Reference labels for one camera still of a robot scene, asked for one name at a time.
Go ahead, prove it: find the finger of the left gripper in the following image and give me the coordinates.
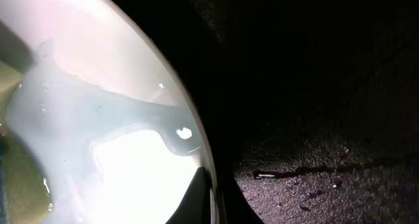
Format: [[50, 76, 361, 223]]
[[0, 22, 36, 72]]

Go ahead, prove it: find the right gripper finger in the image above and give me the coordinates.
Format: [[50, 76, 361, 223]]
[[166, 167, 211, 224]]

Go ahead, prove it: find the pale green plate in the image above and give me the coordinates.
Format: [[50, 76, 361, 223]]
[[1, 0, 221, 223]]

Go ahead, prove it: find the green yellow sponge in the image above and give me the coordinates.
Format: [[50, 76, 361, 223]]
[[1, 62, 52, 224]]

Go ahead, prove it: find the round black tray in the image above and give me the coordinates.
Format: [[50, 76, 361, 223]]
[[112, 0, 418, 223]]

